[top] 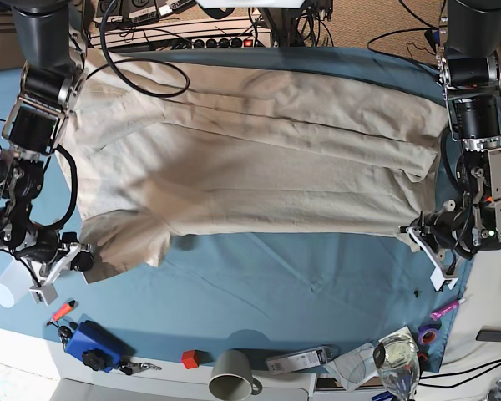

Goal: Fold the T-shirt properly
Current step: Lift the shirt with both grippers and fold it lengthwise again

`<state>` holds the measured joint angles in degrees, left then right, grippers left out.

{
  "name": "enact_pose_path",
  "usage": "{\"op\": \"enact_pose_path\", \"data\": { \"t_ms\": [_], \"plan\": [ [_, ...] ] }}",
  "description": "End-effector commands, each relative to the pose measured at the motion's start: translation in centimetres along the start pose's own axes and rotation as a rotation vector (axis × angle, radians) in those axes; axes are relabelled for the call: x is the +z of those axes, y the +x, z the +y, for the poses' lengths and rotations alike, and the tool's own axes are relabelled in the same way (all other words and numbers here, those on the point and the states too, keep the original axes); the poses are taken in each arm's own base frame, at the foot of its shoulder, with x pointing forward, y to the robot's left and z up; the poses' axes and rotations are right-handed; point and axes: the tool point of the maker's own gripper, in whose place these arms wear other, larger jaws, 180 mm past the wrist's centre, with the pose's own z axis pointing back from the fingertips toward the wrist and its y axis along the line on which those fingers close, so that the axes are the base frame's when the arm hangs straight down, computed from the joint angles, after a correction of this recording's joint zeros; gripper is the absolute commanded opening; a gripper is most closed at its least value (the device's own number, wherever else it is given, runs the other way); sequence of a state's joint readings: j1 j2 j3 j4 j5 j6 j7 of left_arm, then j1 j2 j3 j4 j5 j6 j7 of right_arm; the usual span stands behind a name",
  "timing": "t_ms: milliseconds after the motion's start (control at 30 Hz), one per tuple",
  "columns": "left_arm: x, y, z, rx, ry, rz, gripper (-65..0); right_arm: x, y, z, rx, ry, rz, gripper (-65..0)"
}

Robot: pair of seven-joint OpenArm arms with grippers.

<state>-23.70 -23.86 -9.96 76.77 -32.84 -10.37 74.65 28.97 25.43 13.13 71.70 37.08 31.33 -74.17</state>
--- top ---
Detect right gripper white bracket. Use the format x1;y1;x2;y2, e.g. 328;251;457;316
13;231;94;306

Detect red cube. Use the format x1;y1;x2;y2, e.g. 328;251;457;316
180;350;200;369

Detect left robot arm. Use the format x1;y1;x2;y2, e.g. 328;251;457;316
401;1;501;291

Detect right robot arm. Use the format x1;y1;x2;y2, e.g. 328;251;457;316
0;1;93;308

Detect keys with carabiner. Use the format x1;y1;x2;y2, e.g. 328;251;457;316
119;362;162;376

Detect blue box with black knob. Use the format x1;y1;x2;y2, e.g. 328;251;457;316
64;320;135;373

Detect packaged item with barcode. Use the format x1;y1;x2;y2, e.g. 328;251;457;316
266;345;339;375

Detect translucent plastic cup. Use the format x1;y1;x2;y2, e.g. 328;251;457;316
0;259;34;308

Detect purple tape roll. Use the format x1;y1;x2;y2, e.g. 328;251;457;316
417;323;440;345

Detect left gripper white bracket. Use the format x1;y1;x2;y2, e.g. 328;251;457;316
398;200;477;292

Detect white power strip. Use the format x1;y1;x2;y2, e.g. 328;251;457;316
105;17;273;48

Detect orange marker pen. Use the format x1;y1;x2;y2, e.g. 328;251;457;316
46;300;77;326

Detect beige T-shirt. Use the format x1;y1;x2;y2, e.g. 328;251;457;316
62;50;448;283

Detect grey ceramic mug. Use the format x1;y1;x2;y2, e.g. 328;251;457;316
208;349;263;401

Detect purple glue tube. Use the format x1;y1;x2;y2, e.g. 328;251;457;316
430;298;466;321

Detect folded paper map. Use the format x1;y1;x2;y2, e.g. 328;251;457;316
324;327;418;393

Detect wine glass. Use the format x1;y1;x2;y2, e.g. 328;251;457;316
373;334;421;401

